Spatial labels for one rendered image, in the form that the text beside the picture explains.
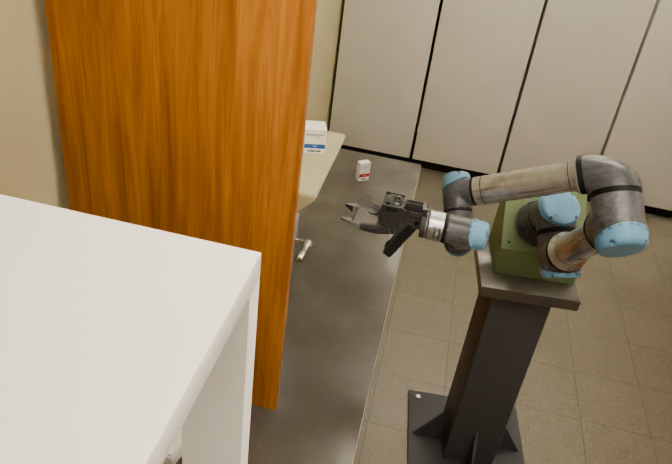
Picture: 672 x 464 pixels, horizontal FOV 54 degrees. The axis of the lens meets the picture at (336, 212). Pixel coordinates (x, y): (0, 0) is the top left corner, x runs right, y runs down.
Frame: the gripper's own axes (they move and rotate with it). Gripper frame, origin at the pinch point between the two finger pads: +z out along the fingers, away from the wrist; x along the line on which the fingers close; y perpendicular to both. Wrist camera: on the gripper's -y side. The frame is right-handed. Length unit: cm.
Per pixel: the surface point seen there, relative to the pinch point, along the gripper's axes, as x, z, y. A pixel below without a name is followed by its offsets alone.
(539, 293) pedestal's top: -36, -61, -37
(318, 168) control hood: 15.2, 6.1, 19.9
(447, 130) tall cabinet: -284, -26, -97
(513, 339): -41, -59, -62
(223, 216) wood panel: 35.3, 20.7, 15.7
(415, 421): -55, -35, -130
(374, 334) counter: 0.7, -12.8, -37.1
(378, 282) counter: -23.1, -10.1, -37.1
